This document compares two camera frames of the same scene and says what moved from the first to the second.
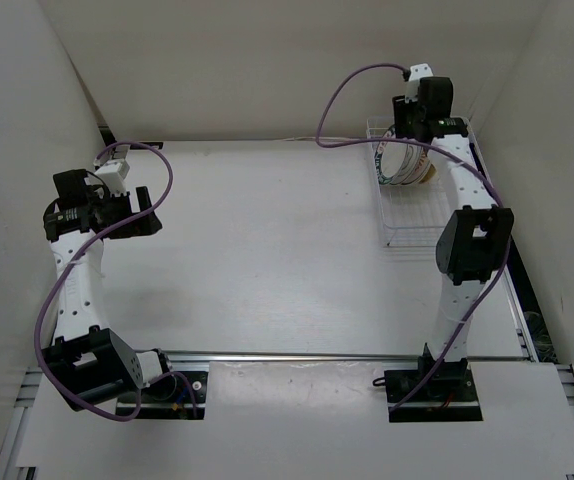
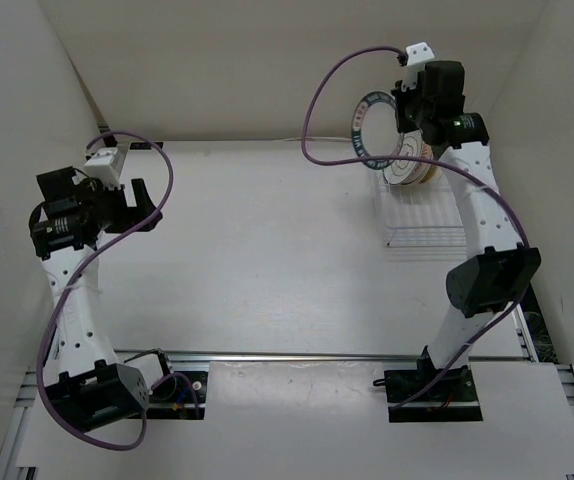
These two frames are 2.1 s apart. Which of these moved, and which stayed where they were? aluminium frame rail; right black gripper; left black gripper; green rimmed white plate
Moved: green rimmed white plate
Stayed: left black gripper; right black gripper; aluminium frame rail
